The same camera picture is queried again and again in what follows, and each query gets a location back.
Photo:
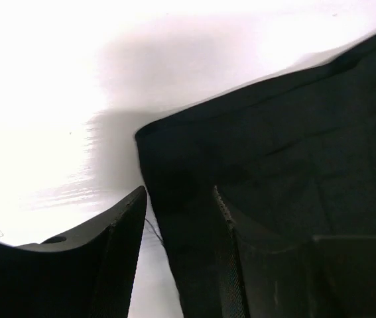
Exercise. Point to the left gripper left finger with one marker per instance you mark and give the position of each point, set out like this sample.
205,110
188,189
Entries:
87,271

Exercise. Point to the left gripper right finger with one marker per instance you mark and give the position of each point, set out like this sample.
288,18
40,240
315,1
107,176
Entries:
262,275

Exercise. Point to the black skirt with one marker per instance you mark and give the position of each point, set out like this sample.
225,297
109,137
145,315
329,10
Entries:
295,153

